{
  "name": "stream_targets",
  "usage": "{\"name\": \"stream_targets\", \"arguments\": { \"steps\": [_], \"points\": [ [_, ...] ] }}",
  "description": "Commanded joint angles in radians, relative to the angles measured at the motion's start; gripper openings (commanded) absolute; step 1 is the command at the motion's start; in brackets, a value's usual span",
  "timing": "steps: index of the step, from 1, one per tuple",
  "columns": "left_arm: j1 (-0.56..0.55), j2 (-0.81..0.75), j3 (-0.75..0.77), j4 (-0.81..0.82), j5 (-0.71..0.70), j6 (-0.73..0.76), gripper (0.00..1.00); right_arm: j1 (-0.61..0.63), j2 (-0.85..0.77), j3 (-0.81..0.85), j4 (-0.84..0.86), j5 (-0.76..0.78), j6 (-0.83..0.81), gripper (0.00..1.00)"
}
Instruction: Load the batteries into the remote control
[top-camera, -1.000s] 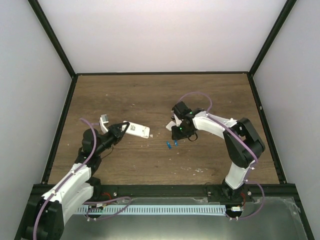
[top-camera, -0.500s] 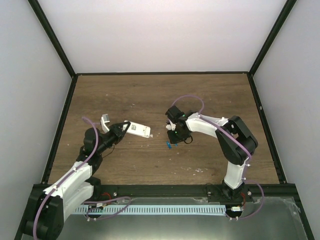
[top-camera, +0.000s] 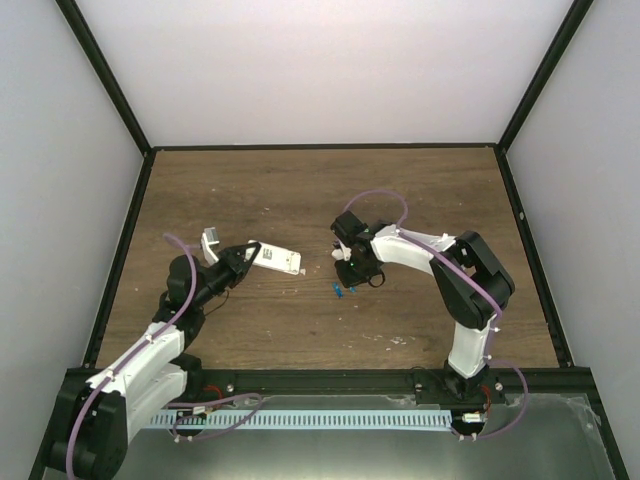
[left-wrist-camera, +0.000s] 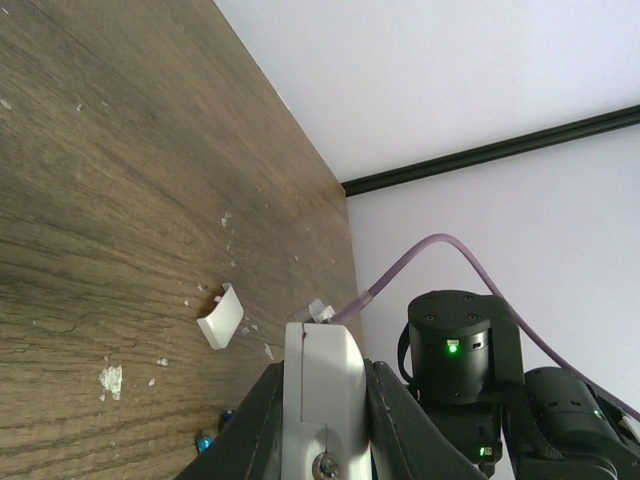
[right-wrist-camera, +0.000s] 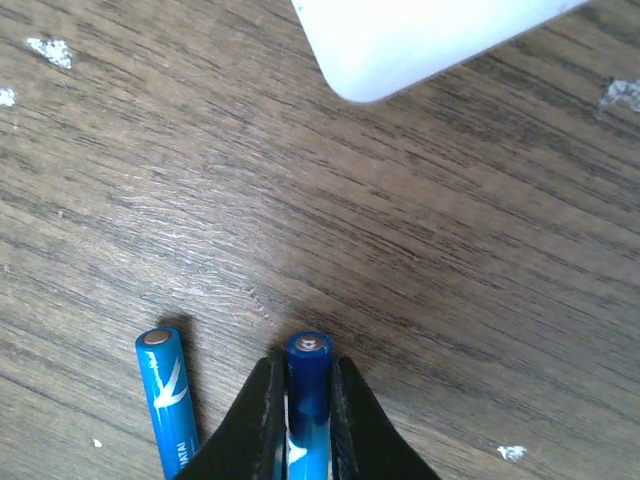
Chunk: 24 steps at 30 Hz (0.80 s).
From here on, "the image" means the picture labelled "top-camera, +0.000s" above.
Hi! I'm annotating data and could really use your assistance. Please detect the black corner frame post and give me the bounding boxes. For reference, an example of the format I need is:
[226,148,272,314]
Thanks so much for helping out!
[55,0,152,156]
[498,0,594,152]

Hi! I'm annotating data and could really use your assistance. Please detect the black right base frame rail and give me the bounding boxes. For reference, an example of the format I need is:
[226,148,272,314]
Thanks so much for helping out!
[494,146,574,368]

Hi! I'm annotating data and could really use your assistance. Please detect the light blue slotted cable duct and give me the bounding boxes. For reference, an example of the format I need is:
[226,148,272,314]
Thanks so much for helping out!
[147,410,452,432]

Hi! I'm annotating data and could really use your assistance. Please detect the black right corner frame post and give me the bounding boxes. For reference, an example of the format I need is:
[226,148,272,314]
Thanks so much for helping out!
[498,0,594,152]

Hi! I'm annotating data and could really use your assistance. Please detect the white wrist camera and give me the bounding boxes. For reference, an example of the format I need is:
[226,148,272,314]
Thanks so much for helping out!
[200,227,220,266]
[331,240,351,261]

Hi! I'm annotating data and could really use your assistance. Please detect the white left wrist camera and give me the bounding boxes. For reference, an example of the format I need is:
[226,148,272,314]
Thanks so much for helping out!
[200,227,220,266]

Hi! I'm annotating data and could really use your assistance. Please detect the black rear base frame rail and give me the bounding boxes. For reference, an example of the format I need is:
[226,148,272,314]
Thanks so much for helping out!
[153,142,498,152]

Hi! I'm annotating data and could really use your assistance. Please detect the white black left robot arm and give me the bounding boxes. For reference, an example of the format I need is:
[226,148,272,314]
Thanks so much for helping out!
[44,241,262,479]

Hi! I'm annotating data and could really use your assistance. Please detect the black left base frame rail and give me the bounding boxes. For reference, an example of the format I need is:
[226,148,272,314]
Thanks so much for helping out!
[81,149,157,369]

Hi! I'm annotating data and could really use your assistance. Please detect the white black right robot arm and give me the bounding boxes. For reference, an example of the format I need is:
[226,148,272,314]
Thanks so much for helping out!
[330,210,515,403]

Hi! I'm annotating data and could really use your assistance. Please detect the black base frame rail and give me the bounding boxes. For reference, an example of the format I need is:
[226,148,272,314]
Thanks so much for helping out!
[81,149,157,369]
[153,142,498,152]
[494,146,574,368]

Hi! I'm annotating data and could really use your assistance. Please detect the white remote control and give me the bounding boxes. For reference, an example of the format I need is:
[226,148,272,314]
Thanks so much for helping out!
[253,242,302,275]

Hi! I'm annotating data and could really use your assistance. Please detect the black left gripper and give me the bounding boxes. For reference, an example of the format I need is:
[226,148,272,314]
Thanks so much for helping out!
[194,243,262,309]

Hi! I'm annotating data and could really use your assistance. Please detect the black left corner frame post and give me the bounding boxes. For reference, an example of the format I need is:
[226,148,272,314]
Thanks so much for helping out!
[55,0,152,156]

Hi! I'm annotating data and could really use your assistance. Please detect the grey metal front plate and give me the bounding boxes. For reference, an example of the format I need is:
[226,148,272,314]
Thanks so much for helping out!
[111,394,616,479]

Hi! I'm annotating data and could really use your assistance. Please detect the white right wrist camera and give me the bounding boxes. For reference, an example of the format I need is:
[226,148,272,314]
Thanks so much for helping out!
[331,240,351,261]

